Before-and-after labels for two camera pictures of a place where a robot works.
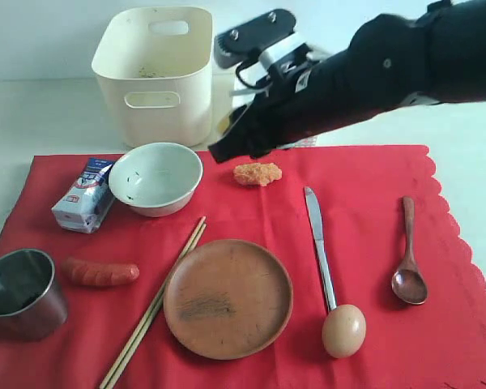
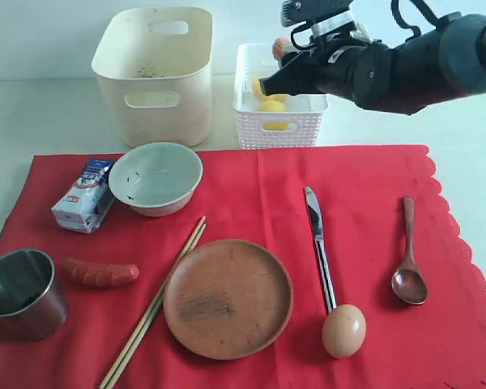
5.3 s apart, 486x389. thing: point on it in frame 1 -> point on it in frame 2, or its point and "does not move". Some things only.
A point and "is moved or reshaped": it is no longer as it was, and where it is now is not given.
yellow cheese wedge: [224, 124] is moved or reshaped
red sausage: [83, 272] does not move
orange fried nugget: [257, 173] -> [281, 46]
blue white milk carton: [86, 205] does not move
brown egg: [343, 331] does not move
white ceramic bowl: [156, 179] does not move
